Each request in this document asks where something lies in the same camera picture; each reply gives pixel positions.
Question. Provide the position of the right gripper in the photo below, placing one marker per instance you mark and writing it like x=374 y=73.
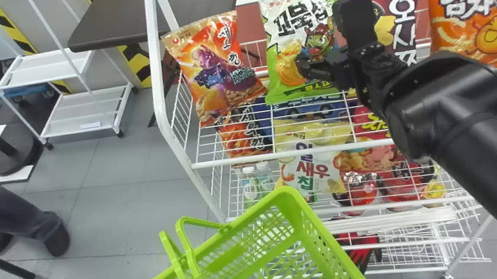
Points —
x=335 y=73

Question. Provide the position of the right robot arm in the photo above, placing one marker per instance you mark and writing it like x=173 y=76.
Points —
x=466 y=128

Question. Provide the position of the green basket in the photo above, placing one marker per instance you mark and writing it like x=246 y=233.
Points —
x=268 y=244

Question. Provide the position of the green snack packet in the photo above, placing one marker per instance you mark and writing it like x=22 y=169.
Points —
x=287 y=32

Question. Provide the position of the blue snack packet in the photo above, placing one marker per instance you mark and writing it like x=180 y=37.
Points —
x=307 y=109

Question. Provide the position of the red yellow snack packet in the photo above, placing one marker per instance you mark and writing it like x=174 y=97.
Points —
x=365 y=125

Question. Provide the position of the orange purple snack packet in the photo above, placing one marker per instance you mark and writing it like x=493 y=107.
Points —
x=218 y=66

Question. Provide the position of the white snack packet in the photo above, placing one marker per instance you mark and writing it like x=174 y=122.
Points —
x=311 y=172

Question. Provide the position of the dark red snack packet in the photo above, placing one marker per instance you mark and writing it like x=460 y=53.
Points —
x=397 y=6

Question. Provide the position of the pink snack packet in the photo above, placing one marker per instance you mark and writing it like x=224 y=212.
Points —
x=368 y=159

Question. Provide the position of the white bottle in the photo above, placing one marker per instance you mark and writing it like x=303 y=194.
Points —
x=265 y=178
x=249 y=185

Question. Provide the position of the red noodle cup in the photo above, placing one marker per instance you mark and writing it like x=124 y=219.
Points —
x=358 y=192
x=401 y=188

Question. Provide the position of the yellow can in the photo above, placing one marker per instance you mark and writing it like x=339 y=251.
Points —
x=434 y=191

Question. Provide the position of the dark side table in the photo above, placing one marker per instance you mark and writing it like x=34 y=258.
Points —
x=124 y=16

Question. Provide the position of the white shelf trolley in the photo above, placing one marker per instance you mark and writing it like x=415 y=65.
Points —
x=79 y=110

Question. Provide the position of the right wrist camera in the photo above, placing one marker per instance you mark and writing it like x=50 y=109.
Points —
x=355 y=20

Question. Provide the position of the yellow black striped post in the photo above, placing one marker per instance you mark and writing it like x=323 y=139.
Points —
x=136 y=62
x=14 y=31

